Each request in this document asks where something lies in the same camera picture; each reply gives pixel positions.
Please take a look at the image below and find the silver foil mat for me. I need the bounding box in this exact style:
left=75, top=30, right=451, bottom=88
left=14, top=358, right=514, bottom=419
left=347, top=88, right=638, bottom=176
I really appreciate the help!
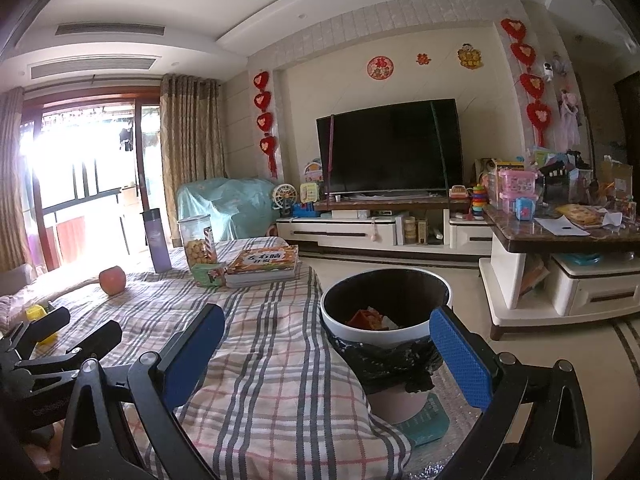
left=400, top=360, right=501, bottom=480

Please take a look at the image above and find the round red wall sticker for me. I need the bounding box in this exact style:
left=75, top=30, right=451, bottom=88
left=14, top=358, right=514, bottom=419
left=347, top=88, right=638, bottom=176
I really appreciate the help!
left=367, top=56, right=395, bottom=80

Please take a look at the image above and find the wooden sliding door frame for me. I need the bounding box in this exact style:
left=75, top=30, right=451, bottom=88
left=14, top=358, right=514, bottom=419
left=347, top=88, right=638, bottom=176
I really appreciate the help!
left=20, top=92, right=163, bottom=271

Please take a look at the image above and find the gold figure wall sticker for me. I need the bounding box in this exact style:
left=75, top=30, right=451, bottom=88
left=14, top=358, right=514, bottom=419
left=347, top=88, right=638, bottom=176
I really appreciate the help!
left=457, top=43, right=484, bottom=69

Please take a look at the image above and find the red heart string decoration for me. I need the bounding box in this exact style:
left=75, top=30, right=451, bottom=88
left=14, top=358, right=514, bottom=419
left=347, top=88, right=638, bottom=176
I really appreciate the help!
left=252, top=70, right=280, bottom=179
left=501, top=18, right=552, bottom=147

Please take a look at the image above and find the yellow toy cup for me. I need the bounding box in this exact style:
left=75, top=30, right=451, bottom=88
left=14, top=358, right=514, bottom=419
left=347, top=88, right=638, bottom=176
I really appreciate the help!
left=25, top=305, right=61, bottom=345

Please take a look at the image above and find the armchair under teal cover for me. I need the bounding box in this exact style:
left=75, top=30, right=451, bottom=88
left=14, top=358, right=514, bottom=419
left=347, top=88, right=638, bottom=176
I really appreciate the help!
left=176, top=176, right=281, bottom=243

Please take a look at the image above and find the red apple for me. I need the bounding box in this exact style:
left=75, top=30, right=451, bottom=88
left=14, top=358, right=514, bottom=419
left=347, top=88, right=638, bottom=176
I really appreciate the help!
left=98, top=266, right=127, bottom=296

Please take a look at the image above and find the plaid blanket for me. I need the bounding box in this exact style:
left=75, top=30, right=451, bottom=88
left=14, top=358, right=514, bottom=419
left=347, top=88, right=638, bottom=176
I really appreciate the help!
left=0, top=237, right=413, bottom=480

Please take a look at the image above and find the clear cookie jar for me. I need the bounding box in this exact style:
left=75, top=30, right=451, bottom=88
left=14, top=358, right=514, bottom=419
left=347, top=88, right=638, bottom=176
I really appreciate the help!
left=177, top=214, right=218, bottom=273

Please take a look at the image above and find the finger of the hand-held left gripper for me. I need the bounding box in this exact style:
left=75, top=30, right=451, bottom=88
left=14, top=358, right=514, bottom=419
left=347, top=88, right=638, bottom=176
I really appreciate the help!
left=10, top=306, right=72, bottom=347
left=20, top=320, right=123, bottom=367

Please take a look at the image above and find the pink plastic box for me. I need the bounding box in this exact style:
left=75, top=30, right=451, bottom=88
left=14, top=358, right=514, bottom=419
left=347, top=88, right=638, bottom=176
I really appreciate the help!
left=499, top=169, right=538, bottom=213

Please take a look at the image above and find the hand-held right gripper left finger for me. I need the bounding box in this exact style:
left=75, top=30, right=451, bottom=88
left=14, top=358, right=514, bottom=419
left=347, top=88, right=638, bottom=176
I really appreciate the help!
left=60, top=304, right=226, bottom=480

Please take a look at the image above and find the striped sofa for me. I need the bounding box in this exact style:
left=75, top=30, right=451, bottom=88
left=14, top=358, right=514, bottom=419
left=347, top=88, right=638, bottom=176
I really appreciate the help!
left=0, top=262, right=46, bottom=331

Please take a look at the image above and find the white television cabinet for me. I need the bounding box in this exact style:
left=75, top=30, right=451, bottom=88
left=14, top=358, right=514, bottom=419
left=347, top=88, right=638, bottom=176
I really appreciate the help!
left=276, top=192, right=496, bottom=261

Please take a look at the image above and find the white ferris wheel toy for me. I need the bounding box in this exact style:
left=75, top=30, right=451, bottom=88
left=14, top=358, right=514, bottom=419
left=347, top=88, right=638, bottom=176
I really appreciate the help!
left=272, top=183, right=297, bottom=219

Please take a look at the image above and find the white paper sheet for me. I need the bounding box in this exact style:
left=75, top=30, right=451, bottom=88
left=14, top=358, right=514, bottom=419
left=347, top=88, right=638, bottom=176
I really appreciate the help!
left=534, top=215, right=591, bottom=237

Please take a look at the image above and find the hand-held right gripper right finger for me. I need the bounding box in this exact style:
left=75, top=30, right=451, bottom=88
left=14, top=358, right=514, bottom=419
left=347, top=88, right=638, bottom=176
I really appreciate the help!
left=429, top=306, right=596, bottom=480

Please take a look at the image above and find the purple water bottle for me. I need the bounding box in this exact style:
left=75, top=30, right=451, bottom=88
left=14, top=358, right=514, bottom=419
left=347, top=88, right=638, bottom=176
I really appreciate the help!
left=140, top=208, right=172, bottom=274

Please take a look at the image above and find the marble top coffee table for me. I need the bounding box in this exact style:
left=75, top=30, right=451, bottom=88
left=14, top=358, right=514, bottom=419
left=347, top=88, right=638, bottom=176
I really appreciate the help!
left=479, top=202, right=640, bottom=341

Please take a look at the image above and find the white trash bin black liner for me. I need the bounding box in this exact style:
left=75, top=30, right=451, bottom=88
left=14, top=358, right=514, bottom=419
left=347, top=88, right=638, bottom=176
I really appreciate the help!
left=320, top=268, right=453, bottom=396

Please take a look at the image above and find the black flat television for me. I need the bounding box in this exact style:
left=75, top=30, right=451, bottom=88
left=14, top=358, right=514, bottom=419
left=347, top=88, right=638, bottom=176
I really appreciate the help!
left=316, top=98, right=463, bottom=196

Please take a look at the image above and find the green box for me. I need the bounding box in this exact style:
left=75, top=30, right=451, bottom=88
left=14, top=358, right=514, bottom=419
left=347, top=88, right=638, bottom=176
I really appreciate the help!
left=191, top=261, right=230, bottom=287

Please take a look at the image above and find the red snack wrapper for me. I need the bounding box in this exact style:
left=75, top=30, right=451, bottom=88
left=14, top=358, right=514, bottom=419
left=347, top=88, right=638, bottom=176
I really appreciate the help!
left=347, top=310, right=383, bottom=331

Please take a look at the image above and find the beige striped curtain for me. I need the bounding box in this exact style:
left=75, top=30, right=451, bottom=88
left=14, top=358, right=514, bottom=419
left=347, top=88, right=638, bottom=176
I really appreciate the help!
left=159, top=74, right=226, bottom=248
left=0, top=87, right=31, bottom=273

